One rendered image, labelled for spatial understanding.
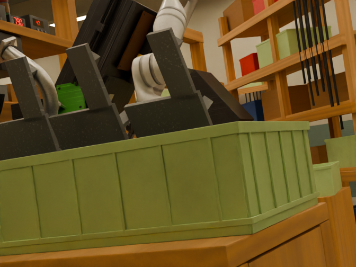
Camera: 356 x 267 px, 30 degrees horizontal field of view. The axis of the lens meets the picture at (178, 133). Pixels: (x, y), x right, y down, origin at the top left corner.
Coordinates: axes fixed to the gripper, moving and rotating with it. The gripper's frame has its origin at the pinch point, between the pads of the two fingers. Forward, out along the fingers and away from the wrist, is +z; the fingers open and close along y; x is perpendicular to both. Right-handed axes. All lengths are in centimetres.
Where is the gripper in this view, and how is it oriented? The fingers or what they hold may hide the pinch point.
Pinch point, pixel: (130, 136)
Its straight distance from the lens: 244.6
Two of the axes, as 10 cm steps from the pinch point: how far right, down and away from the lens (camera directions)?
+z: -4.3, 8.4, 3.3
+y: -4.6, 1.2, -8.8
